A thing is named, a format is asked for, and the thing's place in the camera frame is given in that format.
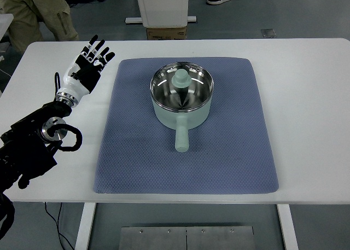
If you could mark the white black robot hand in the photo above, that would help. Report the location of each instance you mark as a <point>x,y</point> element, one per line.
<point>83,75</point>

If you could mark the green pot with handle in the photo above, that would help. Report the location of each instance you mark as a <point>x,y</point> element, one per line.
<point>181,94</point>

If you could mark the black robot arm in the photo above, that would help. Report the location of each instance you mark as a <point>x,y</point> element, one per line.
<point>29,148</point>

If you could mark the cardboard box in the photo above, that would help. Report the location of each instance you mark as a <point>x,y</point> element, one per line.
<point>168,33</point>

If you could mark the person in khaki trousers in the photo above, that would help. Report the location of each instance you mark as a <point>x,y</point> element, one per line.
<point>24,29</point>

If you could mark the white side table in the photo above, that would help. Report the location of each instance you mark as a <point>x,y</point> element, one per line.
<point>5,21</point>

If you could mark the left white table leg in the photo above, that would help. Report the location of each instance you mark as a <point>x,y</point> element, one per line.
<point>85,226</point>

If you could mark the white table leg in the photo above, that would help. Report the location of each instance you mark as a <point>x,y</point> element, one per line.
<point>287,227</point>
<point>85,226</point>

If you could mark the blue textured mat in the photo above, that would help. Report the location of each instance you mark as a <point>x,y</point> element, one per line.
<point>229,153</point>

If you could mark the grey floor socket cover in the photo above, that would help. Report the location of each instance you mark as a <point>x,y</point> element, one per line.
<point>268,33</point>

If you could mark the right white table leg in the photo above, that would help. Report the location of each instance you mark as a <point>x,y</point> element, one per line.
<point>287,227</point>

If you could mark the white pedestal base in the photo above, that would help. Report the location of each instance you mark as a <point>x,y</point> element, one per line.
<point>162,14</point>

